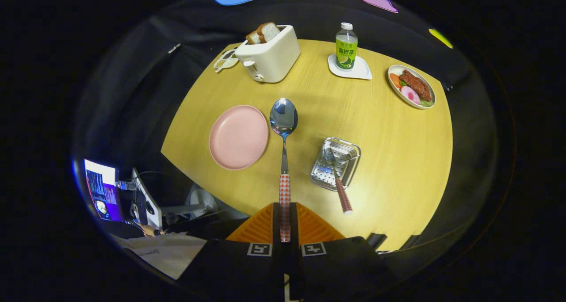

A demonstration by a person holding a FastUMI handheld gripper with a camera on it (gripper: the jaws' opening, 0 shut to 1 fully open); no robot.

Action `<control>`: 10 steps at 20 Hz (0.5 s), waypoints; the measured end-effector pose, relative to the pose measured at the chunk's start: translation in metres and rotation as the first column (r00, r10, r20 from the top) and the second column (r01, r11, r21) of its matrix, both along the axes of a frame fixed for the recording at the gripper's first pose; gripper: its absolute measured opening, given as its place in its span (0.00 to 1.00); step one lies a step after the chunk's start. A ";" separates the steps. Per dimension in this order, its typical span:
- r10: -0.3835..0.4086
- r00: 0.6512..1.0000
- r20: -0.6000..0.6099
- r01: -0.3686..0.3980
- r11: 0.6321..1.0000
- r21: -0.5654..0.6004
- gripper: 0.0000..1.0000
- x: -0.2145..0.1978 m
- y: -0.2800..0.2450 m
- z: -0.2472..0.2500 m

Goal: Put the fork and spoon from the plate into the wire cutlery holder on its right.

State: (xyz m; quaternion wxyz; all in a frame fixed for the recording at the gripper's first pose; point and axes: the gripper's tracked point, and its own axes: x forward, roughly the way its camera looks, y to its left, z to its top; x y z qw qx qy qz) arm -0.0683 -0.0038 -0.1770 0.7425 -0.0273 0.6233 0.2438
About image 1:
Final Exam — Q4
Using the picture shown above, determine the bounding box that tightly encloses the perforated metal basket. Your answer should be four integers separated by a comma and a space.
310, 137, 361, 192

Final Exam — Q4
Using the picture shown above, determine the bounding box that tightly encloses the white oval food plate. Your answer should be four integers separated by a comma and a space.
387, 65, 436, 110

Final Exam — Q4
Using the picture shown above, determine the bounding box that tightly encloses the brown steak piece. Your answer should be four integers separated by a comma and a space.
399, 70, 432, 102

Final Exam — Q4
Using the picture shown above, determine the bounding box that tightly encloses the white divided seasoning dish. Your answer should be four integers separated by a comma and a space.
214, 49, 239, 73

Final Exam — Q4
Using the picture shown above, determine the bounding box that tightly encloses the white square coaster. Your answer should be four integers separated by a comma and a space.
328, 54, 373, 80

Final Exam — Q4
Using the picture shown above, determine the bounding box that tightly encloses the pink round plate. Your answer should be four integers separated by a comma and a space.
209, 105, 269, 170

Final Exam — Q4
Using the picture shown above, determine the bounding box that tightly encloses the pink ham slice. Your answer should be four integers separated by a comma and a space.
401, 86, 421, 105

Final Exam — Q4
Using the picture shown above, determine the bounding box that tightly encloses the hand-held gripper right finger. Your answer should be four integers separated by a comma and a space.
290, 202, 398, 301

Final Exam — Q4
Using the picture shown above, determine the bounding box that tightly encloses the red checked handle fork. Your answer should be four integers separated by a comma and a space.
323, 147, 353, 215

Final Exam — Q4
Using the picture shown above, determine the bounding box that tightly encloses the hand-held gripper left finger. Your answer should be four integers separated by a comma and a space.
177, 202, 283, 301

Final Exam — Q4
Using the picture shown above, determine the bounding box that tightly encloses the white toaster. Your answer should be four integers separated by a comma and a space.
235, 25, 301, 83

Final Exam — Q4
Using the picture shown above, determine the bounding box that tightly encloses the red checked handle spoon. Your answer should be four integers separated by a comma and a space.
269, 98, 298, 243

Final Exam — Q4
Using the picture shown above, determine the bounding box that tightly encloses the green label drink bottle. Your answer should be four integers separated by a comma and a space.
335, 23, 358, 71

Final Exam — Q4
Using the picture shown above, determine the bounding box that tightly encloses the large bread slice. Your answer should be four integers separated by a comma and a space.
256, 22, 281, 42

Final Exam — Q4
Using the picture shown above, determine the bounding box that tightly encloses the silver laptop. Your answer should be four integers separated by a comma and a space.
84, 159, 162, 230

